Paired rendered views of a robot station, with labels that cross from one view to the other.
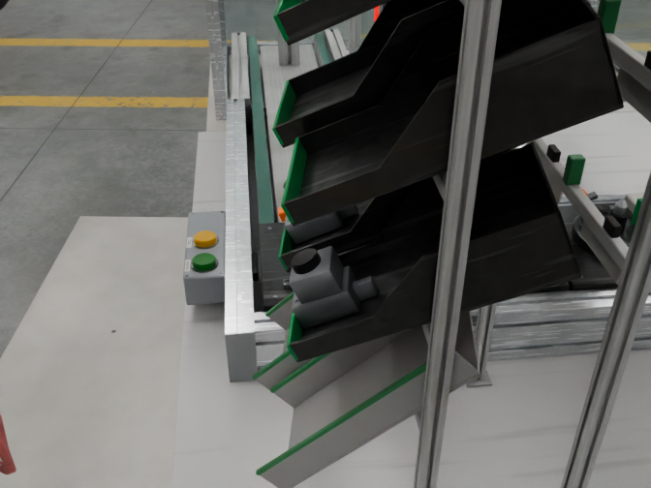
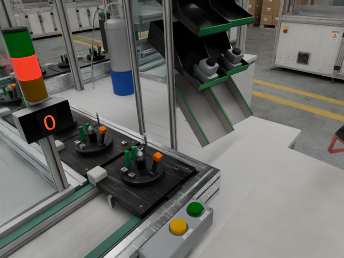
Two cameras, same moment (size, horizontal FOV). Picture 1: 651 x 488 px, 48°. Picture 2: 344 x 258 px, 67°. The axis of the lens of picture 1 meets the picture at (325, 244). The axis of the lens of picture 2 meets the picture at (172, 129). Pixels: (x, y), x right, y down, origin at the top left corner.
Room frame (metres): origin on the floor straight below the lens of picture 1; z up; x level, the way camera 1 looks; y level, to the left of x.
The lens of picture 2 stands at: (1.37, 0.53, 1.49)
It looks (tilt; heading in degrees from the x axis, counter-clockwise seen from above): 30 degrees down; 228
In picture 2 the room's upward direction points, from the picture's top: 3 degrees counter-clockwise
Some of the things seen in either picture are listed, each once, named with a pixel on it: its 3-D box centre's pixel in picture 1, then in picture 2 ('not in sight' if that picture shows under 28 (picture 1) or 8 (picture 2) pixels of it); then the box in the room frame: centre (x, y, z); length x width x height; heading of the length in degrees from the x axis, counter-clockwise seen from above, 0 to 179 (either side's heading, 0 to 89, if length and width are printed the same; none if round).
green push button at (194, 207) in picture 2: (203, 263); (195, 209); (1.01, 0.21, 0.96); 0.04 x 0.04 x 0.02
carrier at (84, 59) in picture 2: not in sight; (94, 52); (0.40, -1.42, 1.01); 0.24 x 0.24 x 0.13; 6
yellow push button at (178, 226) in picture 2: (205, 240); (178, 227); (1.08, 0.21, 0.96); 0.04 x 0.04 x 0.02
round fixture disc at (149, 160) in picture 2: not in sight; (142, 169); (1.02, -0.01, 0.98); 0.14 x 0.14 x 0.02
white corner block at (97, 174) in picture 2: not in sight; (97, 176); (1.12, -0.10, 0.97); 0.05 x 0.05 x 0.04; 6
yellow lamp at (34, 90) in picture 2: not in sight; (34, 87); (1.22, -0.11, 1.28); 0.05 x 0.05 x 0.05
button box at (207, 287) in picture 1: (206, 255); (178, 235); (1.08, 0.21, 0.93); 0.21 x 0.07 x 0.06; 6
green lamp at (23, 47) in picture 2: not in sight; (19, 43); (1.22, -0.11, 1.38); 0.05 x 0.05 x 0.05
